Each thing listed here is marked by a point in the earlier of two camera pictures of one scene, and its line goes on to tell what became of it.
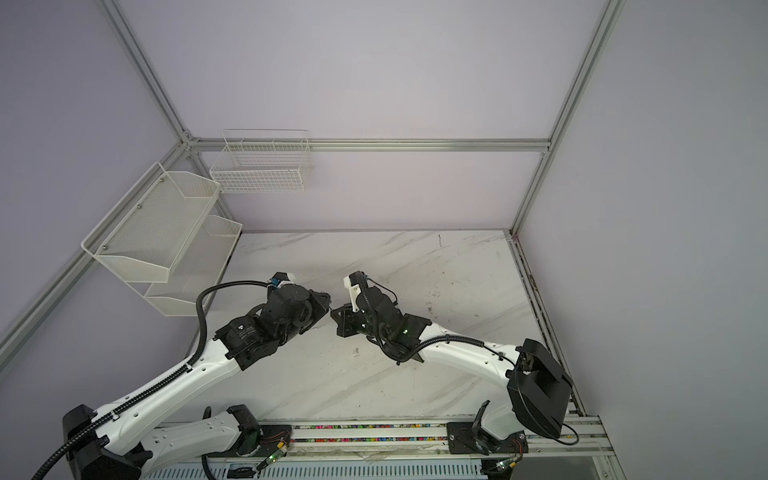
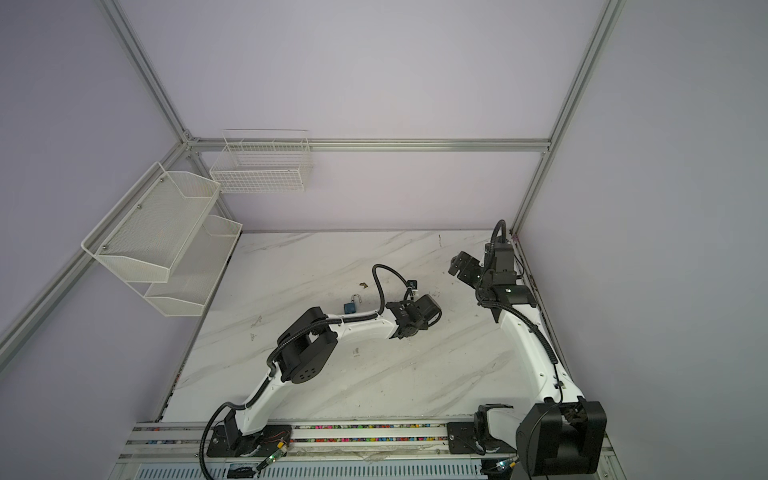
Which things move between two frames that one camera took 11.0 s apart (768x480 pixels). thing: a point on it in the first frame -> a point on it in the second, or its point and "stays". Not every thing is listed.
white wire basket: (262, 161) stays
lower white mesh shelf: (197, 271) stays
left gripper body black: (316, 310) -> (425, 327)
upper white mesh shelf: (145, 235) stays
